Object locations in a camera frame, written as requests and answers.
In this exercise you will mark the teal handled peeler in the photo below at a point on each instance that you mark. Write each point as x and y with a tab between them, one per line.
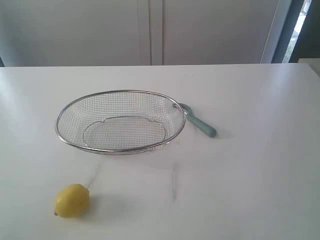
204	127

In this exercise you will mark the yellow lemon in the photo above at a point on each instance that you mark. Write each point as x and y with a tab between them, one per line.
72	201

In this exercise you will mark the white cabinet doors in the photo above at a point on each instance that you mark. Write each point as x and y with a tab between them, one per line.
139	32

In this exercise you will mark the metal wire mesh basket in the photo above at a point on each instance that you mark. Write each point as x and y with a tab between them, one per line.
120	122

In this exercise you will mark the dark window frame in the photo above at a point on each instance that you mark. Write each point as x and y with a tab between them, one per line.
308	41

